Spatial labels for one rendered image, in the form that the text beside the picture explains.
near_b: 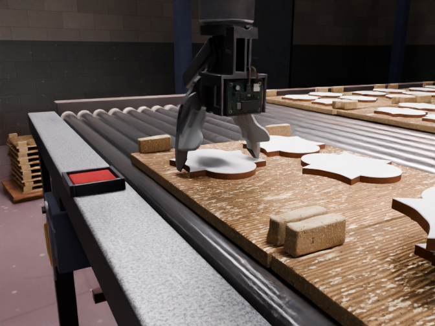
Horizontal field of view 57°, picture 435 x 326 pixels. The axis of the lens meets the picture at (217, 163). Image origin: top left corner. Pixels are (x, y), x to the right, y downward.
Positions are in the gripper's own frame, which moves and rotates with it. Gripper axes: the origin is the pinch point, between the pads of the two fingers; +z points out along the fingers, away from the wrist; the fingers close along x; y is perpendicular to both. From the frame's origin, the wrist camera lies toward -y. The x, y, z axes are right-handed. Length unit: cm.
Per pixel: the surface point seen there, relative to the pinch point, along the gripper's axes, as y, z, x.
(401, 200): 32.2, -5.3, -0.4
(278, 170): 6.4, 0.3, 6.8
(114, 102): -86, 2, 6
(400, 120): -15, 1, 62
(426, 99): -36, 0, 102
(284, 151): 0.4, -0.6, 12.6
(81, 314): -107, 96, -8
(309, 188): 15.0, 0.2, 5.3
